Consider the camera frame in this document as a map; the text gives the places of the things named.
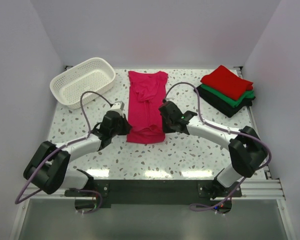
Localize magenta pink t-shirt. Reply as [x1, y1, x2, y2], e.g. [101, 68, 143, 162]
[126, 71, 168, 144]

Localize folded red t-shirt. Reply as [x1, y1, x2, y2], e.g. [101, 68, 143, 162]
[200, 65, 253, 101]

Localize aluminium frame rail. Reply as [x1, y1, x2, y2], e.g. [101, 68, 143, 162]
[32, 179, 286, 200]

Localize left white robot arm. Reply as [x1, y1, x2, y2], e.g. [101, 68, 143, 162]
[23, 106, 131, 196]

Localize folded green t-shirt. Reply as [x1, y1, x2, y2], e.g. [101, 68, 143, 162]
[199, 84, 255, 108]

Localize folded black t-shirt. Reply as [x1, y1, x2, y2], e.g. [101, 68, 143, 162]
[196, 86, 256, 118]

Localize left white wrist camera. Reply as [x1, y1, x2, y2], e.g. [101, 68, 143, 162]
[110, 101, 125, 112]

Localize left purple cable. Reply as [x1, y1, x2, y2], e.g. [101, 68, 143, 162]
[14, 91, 116, 215]

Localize white perforated plastic basket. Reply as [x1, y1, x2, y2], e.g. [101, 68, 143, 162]
[49, 57, 116, 110]

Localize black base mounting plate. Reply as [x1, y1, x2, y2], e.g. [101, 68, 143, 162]
[64, 179, 242, 210]

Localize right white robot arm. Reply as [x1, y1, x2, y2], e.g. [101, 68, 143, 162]
[159, 101, 270, 197]

